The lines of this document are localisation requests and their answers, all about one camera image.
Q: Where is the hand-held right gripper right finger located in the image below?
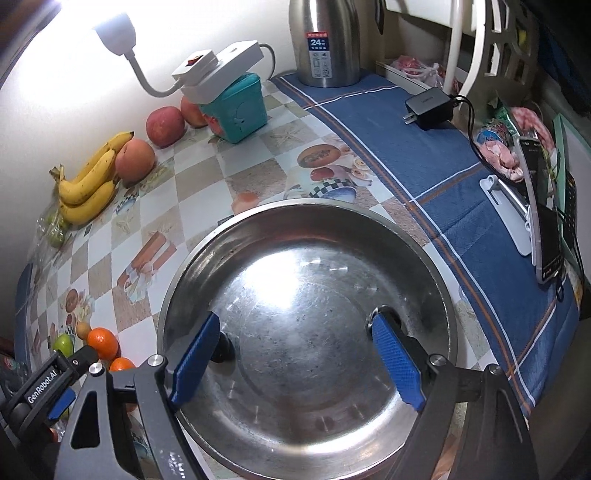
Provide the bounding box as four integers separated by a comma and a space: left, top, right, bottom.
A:
367, 309, 541, 480

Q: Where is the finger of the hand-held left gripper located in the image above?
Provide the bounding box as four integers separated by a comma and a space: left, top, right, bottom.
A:
47, 387, 78, 422
68, 344, 101, 376

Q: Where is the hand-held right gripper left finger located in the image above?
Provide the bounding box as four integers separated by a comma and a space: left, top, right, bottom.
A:
55, 311, 236, 480

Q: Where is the green jujube fruit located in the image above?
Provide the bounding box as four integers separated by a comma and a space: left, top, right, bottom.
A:
52, 333, 76, 357

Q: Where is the stainless steel basin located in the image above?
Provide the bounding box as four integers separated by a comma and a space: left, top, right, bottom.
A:
157, 198, 460, 480

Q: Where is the clear bag of green fruits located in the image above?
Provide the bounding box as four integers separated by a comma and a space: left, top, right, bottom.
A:
28, 203, 75, 259

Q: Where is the yellow banana bunch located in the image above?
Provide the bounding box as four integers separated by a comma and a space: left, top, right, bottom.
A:
50, 130, 136, 227

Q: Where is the white phone stand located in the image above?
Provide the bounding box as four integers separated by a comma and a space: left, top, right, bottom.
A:
479, 175, 536, 257

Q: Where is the red apple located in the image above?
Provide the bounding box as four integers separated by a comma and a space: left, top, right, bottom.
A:
180, 96, 209, 129
115, 138, 157, 183
146, 106, 188, 148

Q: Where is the blue checked cloth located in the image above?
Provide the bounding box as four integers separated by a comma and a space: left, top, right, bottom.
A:
270, 71, 580, 409

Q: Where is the black remote control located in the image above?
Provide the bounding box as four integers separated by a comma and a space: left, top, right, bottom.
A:
556, 171, 580, 273

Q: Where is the black smartphone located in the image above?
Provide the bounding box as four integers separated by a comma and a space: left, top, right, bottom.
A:
517, 136, 566, 284

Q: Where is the pink sausage snack packet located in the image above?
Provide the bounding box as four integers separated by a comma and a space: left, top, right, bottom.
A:
475, 117, 525, 183

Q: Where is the teal plastic box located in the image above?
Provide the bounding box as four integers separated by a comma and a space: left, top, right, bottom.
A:
199, 72, 269, 145

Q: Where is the black charger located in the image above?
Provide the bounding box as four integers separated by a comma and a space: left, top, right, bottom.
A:
405, 89, 455, 131

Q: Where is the pink and green snack packet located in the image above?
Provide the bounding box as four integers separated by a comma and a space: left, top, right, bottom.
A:
496, 104, 555, 153

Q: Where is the plastic bag of red snacks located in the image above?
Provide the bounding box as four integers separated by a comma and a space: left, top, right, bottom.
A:
390, 55, 446, 86

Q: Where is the white gooseneck lamp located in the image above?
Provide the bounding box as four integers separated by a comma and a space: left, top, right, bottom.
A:
92, 11, 218, 99

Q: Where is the white chair back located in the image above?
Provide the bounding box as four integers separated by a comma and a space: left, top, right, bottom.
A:
441, 0, 532, 100

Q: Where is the stainless steel thermos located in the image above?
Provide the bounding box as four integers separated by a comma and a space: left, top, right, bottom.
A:
288, 0, 387, 88

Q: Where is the black charger cable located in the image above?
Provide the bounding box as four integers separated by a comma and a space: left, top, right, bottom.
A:
450, 95, 502, 174

